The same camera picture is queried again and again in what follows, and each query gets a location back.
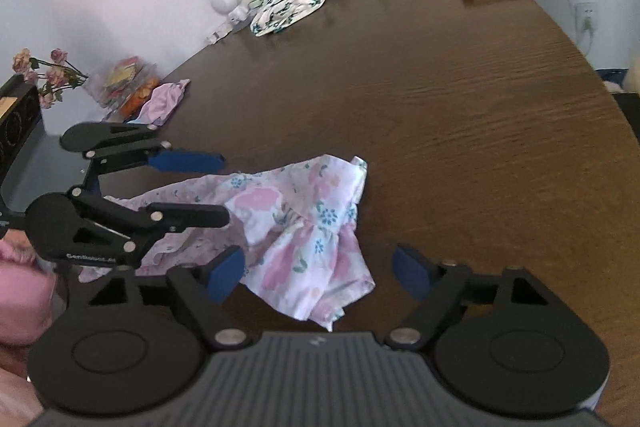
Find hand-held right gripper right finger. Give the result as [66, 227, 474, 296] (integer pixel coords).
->
[384, 246, 551, 350]

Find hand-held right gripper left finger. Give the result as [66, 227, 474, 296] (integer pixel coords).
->
[87, 244, 251, 350]

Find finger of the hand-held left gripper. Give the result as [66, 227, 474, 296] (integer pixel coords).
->
[66, 186, 232, 254]
[60, 122, 227, 196]

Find pink floral dress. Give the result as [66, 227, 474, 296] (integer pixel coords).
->
[77, 154, 376, 333]

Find pink blue purple garment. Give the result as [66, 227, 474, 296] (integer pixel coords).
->
[127, 79, 192, 128]

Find person's pink clothing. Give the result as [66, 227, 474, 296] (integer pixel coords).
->
[0, 239, 57, 427]

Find clear container of orange snacks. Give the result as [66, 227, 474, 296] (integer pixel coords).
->
[117, 79, 161, 118]

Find yellow snack packet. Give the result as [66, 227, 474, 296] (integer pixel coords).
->
[107, 59, 143, 90]

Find black patterned box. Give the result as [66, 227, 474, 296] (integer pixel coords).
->
[0, 74, 43, 188]

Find white power strip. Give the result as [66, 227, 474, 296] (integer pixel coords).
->
[204, 21, 236, 46]

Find pink artificial flowers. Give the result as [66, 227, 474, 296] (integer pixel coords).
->
[12, 48, 91, 108]

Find white robot figure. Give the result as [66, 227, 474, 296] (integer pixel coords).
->
[209, 0, 249, 28]

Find white green floral folded garment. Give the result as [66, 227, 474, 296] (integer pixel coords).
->
[250, 0, 328, 38]

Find white wall outlet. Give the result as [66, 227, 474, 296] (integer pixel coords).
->
[575, 2, 598, 32]

